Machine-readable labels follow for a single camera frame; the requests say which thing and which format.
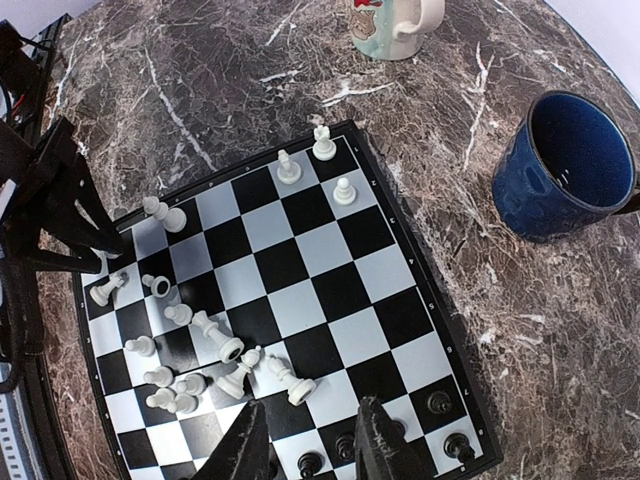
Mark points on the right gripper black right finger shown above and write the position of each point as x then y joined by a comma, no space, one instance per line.
380,450

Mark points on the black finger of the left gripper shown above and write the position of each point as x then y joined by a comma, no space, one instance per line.
57,221

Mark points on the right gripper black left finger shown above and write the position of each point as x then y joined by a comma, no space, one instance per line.
243,452

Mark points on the black silver chess board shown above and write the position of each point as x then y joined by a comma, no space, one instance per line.
333,303

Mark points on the white knight chess piece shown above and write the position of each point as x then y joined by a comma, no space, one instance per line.
288,170

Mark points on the white pawn chess piece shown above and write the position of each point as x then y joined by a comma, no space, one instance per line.
344,192

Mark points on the white rook chess piece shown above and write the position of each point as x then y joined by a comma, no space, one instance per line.
324,148

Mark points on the dark blue mug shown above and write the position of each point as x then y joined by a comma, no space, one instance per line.
568,166

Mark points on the cream floral mug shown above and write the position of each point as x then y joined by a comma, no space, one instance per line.
392,30

